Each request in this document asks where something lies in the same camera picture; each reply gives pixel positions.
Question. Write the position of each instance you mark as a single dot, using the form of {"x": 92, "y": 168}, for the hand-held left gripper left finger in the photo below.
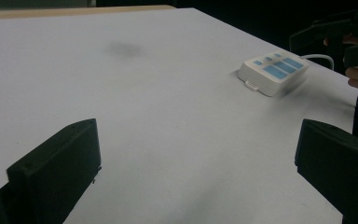
{"x": 59, "y": 168}

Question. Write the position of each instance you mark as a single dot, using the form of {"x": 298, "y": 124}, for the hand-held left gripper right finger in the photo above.
{"x": 338, "y": 161}

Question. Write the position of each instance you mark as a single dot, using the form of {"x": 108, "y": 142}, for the white power strip blue sockets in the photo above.
{"x": 270, "y": 77}

